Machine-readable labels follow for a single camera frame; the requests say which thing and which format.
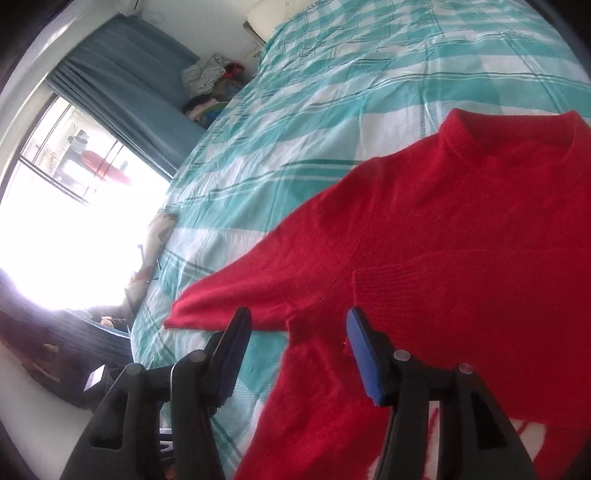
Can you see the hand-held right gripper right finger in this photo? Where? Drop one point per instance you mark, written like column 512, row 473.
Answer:
column 364, row 355

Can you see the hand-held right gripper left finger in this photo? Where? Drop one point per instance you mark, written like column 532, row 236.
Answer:
column 233, row 364

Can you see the red knitted sweater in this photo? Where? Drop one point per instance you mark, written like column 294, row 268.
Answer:
column 438, row 230

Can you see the pile of mixed clothes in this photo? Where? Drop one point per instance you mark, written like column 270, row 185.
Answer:
column 210, row 83

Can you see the patterned cream pillow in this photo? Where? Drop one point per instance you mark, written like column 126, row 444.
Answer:
column 154, row 244

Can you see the bright window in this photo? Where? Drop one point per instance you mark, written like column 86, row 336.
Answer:
column 69, row 230

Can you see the red hanging cloth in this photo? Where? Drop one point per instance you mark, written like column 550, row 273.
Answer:
column 104, row 166

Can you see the teal plaid bed blanket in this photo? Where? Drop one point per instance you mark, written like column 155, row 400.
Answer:
column 300, row 115

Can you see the blue curtain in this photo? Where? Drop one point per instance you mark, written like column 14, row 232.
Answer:
column 124, row 78

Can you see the cream padded headboard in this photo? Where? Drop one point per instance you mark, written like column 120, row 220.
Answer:
column 263, row 18

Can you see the white air conditioner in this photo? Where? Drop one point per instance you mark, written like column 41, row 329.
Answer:
column 130, row 4

